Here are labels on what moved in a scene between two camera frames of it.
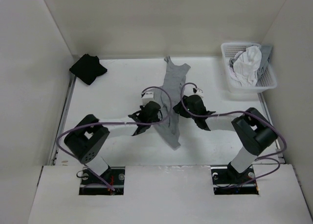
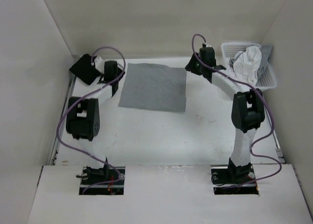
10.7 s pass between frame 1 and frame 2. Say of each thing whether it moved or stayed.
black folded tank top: stayed
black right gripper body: moved
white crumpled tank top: stayed
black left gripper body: moved
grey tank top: moved
